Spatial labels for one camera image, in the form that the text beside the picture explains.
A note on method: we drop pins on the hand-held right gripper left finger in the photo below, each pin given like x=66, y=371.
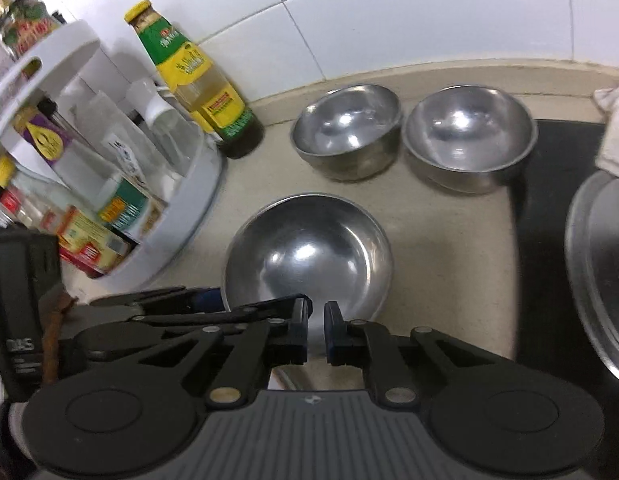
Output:
x=302, y=332

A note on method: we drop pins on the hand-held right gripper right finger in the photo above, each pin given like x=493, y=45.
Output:
x=332, y=335

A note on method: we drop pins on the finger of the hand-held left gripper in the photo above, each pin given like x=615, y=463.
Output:
x=239, y=312
x=139, y=298

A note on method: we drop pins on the stainless steel bowl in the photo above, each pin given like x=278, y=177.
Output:
x=469, y=130
x=347, y=125
x=309, y=255

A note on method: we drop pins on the yellow cap vinegar bottle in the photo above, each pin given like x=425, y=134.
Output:
x=89, y=237

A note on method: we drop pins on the red label sauce bottle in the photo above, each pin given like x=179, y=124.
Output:
x=9, y=203

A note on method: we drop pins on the white two-tier rotating rack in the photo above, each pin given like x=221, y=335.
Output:
x=199, y=197

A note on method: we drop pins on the purple label sauce bottle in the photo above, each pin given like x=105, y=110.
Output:
x=49, y=142

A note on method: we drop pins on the clear plastic bag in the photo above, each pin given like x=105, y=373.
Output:
x=99, y=125

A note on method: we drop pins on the green yellow label sauce bottle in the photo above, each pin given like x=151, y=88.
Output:
x=199, y=80

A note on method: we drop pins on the black cooktop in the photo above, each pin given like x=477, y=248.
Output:
x=544, y=210

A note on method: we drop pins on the glass pot lid black knob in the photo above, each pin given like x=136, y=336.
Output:
x=599, y=260

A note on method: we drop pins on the white folded cloth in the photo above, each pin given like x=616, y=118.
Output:
x=614, y=130

